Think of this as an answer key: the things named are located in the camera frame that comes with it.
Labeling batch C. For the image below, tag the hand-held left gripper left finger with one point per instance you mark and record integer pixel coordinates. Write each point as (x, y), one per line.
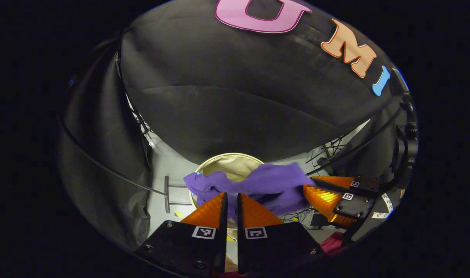
(222, 239)

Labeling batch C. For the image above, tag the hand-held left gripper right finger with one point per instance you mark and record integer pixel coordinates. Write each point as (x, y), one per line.
(240, 239)

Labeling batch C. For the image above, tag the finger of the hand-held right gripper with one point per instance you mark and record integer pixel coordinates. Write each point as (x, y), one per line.
(368, 185)
(354, 206)

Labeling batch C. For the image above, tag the purple knit jacket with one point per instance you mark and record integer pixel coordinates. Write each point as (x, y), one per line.
(273, 181)

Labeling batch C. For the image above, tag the cream laundry hamper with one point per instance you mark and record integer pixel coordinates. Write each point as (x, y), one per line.
(231, 166)

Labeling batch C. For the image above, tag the pink cloth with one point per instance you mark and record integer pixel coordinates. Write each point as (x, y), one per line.
(335, 242)

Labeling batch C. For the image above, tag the black backdrop stand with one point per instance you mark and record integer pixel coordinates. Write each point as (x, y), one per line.
(329, 148)
(144, 127)

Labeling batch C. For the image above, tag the black backdrop cloth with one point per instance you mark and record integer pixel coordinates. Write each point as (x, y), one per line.
(238, 96)

